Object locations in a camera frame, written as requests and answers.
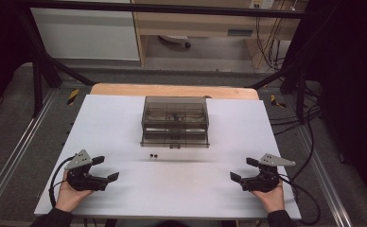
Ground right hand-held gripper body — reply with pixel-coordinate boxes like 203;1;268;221
241;153;297;193

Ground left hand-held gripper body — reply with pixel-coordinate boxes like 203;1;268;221
65;148;109;192

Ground person's right hand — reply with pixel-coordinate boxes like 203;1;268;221
251;184;286;214

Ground person's left hand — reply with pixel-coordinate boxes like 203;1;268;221
55;171;95;213

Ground white board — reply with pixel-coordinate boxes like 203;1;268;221
33;94;302;221

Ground transparent grey drawer box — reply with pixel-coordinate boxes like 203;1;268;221
140;96;211;149

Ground wooden table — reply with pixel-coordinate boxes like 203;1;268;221
89;82;260;101

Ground black curtain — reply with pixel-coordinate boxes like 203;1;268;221
0;0;38;119
285;0;367;216

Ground white cabinet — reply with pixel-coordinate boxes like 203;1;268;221
29;7;141;61

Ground office chair base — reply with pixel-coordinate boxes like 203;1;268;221
157;34;192;49

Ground light wooden desk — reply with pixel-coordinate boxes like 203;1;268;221
131;0;309;66

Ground white power strip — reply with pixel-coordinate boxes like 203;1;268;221
248;0;276;10

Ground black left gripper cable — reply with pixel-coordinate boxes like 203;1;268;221
47;155;78;209

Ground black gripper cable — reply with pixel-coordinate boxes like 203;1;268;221
278;173;322;227
47;155;78;209

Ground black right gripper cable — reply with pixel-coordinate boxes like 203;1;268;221
278;173;322;227

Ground aluminium floor rail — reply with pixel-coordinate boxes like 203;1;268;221
0;89;59;223
297;125;354;227

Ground black floor cables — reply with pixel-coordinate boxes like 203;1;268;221
269;89;324;137

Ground hanging cable bundle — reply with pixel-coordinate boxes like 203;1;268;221
254;13;289;72

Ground black metal frame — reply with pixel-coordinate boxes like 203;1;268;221
17;0;312;119

